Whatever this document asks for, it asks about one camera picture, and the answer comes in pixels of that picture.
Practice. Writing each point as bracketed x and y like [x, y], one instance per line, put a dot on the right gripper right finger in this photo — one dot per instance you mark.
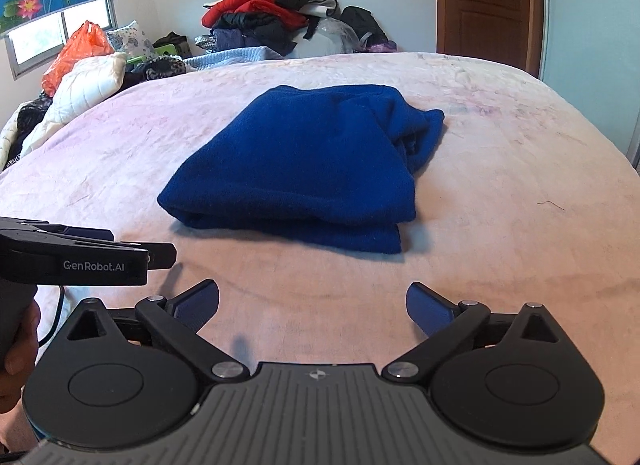
[429, 311]

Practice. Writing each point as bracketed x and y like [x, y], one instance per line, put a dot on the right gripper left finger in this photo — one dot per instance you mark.
[196, 306]

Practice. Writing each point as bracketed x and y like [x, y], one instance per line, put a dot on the blue beaded knit sweater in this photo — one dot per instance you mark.
[333, 166]

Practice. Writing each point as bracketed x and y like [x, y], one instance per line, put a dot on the dark clothes pile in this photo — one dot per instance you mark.
[232, 24]

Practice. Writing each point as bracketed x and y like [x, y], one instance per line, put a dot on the person's left hand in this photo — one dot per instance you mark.
[19, 363]

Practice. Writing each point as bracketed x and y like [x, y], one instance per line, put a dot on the white script print quilt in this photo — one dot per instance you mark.
[14, 133]

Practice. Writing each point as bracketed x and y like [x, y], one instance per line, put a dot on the pink floral bed sheet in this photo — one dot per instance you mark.
[523, 200]

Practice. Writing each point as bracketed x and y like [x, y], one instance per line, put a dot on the white quilted puffer jacket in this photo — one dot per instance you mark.
[90, 82]

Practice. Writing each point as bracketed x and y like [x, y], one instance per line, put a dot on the orange plastic bag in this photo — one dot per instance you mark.
[89, 40]

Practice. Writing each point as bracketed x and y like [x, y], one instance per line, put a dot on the leopard print garment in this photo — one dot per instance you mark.
[152, 70]

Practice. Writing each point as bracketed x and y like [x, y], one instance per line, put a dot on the floral white pillow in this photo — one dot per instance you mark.
[131, 41]

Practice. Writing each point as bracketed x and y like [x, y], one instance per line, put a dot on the green plastic stool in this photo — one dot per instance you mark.
[168, 50]

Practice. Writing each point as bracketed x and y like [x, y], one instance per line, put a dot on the light blue knitted blanket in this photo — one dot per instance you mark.
[231, 56]

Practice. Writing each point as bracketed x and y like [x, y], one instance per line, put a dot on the purple plastic bag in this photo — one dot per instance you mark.
[382, 48]

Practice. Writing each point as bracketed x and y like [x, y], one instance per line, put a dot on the light grey bundled bedding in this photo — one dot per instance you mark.
[326, 38]

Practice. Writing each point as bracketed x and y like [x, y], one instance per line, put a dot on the red garment on pile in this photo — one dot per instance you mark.
[291, 19]

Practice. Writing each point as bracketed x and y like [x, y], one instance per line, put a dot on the brown wooden door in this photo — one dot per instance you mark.
[504, 31]

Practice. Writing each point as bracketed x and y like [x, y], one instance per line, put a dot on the pale blue sliding wardrobe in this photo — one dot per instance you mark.
[591, 59]

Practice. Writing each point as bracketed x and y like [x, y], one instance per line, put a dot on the window with grey frame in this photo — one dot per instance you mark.
[32, 45]

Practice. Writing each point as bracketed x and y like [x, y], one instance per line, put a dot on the black bag by wall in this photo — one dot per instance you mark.
[365, 26]

